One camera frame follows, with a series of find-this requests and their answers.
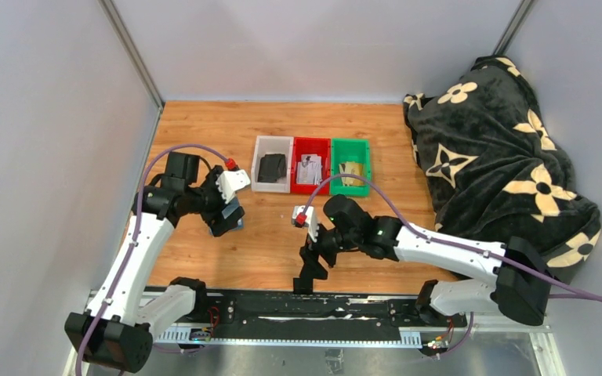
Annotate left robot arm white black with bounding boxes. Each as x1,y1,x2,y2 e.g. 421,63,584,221
64,150,251,375

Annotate aluminium frame post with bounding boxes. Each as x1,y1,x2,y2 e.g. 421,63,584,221
98,0,165,112
492,0,537,55

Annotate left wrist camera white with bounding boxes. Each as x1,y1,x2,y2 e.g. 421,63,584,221
216,169,251,204

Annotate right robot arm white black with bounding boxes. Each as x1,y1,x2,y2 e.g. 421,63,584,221
292,195,552,327

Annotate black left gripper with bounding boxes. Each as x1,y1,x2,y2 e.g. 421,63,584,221
186,166,245,236

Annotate black floral blanket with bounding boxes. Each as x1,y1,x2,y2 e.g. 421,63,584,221
402,55,601,284

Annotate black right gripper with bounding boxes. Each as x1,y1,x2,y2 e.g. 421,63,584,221
299,219,361,281

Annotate left aluminium frame post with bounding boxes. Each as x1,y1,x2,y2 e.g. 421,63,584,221
98,0,165,112

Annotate green plastic bin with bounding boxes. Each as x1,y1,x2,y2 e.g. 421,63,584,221
329,138,372,197

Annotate white plastic bin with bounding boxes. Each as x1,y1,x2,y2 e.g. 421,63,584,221
250,136,294,193

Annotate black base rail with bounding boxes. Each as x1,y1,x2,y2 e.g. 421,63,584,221
168,288,468,349

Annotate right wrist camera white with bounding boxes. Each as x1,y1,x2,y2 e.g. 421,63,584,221
291,205,320,243

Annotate right aluminium frame post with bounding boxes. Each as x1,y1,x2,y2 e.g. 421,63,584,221
492,0,537,55

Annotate white cards stack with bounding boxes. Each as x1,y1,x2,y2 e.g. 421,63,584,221
296,154,323,186

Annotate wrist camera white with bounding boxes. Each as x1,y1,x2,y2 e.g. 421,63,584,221
291,205,320,243
216,169,251,204

